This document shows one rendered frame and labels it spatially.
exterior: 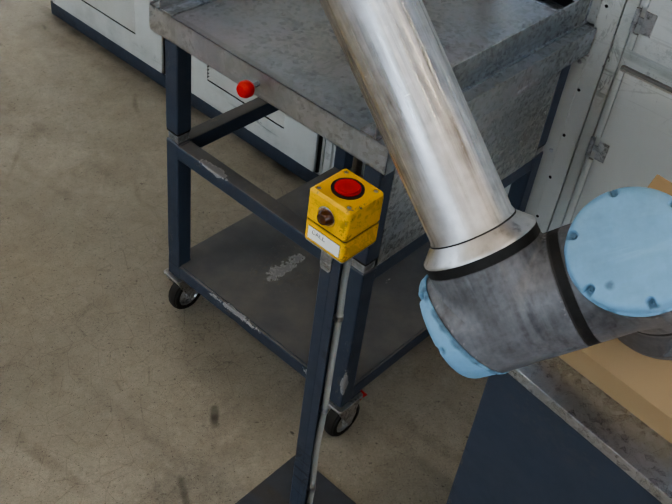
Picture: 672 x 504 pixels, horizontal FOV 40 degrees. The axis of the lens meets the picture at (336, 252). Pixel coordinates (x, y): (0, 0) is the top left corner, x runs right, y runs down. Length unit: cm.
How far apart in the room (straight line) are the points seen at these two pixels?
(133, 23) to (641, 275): 241
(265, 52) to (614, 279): 91
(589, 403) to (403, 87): 53
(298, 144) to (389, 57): 169
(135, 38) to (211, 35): 145
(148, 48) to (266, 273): 118
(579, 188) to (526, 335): 110
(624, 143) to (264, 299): 88
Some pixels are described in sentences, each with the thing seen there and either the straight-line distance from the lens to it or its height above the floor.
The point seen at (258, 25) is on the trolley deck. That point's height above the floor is 85.
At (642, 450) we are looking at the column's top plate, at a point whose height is 75.
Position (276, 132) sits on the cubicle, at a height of 12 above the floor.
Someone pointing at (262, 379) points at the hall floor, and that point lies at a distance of 225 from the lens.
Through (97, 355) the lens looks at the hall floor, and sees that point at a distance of 231.
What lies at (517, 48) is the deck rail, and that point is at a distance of 184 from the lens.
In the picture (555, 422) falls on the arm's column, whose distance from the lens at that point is 136.
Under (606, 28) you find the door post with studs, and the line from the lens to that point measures 204.
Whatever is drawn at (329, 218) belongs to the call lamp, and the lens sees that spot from 132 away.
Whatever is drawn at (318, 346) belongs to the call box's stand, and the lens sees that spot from 155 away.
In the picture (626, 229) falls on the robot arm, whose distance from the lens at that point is 108.
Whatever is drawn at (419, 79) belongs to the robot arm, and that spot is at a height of 117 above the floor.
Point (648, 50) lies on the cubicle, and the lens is 199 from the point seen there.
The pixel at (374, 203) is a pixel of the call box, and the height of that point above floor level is 89.
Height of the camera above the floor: 172
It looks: 41 degrees down
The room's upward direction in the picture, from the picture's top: 8 degrees clockwise
